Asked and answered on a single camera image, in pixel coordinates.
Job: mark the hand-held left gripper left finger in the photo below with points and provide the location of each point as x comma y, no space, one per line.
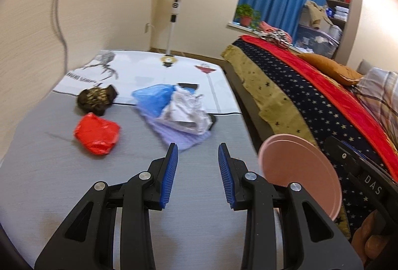
169,176

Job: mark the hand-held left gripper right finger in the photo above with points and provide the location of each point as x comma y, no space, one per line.
226,176

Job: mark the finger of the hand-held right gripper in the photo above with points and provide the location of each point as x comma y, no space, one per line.
342,153
368,158

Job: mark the purple plastic bag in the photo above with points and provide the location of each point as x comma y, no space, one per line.
180,139

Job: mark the pink plastic bin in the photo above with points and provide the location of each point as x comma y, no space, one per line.
298,173

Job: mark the white plastic bag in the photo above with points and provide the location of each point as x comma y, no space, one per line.
185,111

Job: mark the blue plastic bag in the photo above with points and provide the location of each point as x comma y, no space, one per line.
152,99

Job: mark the orange plastic bag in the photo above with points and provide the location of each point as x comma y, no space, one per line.
96,134

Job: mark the dark patterned pouch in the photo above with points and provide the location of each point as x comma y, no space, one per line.
94,99

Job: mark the person's right hand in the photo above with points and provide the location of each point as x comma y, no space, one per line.
370,235

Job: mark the bed with starry blanket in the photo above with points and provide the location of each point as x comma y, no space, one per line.
314,120

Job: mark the red blanket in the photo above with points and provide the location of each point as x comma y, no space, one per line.
335,102

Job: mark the plaid pillow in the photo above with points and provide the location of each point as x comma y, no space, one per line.
379,95

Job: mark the orange pillow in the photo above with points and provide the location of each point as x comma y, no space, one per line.
329,67

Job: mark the clear storage box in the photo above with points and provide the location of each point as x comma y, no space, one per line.
320,41

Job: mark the wooden bookshelf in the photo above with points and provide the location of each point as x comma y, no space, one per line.
351,24

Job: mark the black and white striped cloth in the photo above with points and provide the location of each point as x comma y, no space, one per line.
276,38

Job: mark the stack of white towels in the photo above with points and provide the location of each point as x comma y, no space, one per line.
341,12

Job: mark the beige jacket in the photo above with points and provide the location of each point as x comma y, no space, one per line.
315,13

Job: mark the pink cloth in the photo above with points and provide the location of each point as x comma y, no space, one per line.
267,27

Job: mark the white window sill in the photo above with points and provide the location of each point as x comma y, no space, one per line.
239,27

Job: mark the potted green plant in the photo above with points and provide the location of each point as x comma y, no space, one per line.
246,15

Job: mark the white wall socket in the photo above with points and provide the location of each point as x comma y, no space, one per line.
147,28

